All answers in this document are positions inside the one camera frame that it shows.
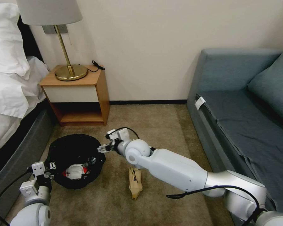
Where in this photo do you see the blue-grey sofa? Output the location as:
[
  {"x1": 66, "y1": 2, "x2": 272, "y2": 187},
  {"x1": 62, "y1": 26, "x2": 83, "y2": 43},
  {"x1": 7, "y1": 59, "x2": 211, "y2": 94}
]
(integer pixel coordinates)
[{"x1": 186, "y1": 44, "x2": 283, "y2": 218}]

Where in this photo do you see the white duvet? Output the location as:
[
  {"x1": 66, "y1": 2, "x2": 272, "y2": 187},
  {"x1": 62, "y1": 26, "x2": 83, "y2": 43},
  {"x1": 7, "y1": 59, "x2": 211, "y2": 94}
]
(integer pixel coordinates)
[{"x1": 0, "y1": 55, "x2": 52, "y2": 157}]

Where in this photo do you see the black baseboard strip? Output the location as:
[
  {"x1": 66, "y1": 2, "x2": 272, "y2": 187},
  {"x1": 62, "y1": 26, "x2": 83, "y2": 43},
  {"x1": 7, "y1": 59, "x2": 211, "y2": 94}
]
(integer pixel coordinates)
[{"x1": 109, "y1": 100, "x2": 188, "y2": 105}]

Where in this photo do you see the long black right arm cable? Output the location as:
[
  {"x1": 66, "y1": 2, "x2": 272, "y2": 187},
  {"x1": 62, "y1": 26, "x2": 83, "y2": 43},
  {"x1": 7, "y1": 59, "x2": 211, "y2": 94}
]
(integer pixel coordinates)
[{"x1": 166, "y1": 185, "x2": 263, "y2": 223}]

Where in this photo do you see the brass lamp with grey shade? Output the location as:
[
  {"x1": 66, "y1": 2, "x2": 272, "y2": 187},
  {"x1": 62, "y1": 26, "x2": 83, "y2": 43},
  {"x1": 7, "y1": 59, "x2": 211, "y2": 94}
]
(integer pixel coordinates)
[{"x1": 15, "y1": 0, "x2": 88, "y2": 82}]

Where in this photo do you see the white sofa tag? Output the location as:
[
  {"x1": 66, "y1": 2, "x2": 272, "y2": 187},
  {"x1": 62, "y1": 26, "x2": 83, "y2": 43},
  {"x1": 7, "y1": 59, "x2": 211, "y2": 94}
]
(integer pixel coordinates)
[{"x1": 195, "y1": 96, "x2": 206, "y2": 110}]

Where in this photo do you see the black lamp cord with switch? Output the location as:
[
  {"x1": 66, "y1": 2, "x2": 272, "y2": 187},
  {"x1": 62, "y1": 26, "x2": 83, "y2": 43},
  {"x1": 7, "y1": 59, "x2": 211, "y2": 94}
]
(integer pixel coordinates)
[{"x1": 91, "y1": 60, "x2": 106, "y2": 71}]

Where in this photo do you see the black round trash bin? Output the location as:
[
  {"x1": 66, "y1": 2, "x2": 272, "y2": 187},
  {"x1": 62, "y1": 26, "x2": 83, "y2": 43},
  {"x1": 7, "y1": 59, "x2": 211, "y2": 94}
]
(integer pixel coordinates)
[{"x1": 48, "y1": 133, "x2": 107, "y2": 190}]

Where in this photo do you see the white pillow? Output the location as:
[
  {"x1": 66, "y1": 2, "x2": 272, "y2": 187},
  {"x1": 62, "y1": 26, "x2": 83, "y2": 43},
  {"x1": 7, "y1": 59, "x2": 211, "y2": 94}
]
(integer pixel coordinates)
[{"x1": 0, "y1": 0, "x2": 31, "y2": 79}]

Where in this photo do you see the white red crumpled wrapper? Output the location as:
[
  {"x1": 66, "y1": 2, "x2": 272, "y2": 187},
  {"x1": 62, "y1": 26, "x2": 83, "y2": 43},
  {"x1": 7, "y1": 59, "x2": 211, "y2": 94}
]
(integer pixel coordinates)
[{"x1": 62, "y1": 164, "x2": 90, "y2": 181}]

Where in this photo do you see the grey wall outlet plate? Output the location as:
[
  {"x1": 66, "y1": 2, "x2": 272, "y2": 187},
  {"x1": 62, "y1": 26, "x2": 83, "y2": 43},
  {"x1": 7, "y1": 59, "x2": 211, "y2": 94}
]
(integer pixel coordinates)
[{"x1": 42, "y1": 24, "x2": 69, "y2": 35}]

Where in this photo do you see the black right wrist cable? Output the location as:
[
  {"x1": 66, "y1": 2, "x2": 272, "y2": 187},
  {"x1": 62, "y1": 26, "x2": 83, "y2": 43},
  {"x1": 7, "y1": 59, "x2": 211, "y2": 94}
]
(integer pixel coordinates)
[{"x1": 116, "y1": 127, "x2": 140, "y2": 141}]

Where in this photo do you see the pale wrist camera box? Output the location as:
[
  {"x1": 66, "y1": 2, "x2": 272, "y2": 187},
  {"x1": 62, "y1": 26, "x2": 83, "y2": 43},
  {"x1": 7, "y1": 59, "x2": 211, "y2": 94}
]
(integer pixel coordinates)
[
  {"x1": 31, "y1": 161, "x2": 47, "y2": 176},
  {"x1": 106, "y1": 129, "x2": 119, "y2": 140}
]

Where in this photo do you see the dark bed headboard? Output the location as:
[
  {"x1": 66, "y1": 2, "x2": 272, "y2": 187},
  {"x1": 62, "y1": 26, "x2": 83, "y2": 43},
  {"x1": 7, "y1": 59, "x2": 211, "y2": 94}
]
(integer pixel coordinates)
[{"x1": 17, "y1": 14, "x2": 47, "y2": 64}]

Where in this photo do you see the wooden nightstand with white drawer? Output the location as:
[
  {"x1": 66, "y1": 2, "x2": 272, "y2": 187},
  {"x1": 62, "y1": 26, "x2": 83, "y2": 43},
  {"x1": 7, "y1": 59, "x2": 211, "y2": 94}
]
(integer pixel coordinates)
[{"x1": 38, "y1": 64, "x2": 111, "y2": 128}]

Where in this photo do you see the crumpled brown paper bag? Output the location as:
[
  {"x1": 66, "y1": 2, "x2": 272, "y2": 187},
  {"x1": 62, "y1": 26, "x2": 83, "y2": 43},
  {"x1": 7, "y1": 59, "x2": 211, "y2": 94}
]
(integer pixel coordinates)
[{"x1": 128, "y1": 167, "x2": 144, "y2": 201}]

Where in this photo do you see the grey upholstered bed base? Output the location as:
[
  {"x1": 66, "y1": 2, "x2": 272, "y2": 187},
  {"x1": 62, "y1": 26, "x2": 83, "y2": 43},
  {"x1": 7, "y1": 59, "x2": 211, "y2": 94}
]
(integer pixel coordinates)
[{"x1": 0, "y1": 100, "x2": 60, "y2": 223}]

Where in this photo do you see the blue-grey sofa cushion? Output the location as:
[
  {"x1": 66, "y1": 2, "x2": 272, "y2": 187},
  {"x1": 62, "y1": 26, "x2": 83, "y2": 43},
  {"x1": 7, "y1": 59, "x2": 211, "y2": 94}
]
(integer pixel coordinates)
[{"x1": 247, "y1": 43, "x2": 283, "y2": 123}]

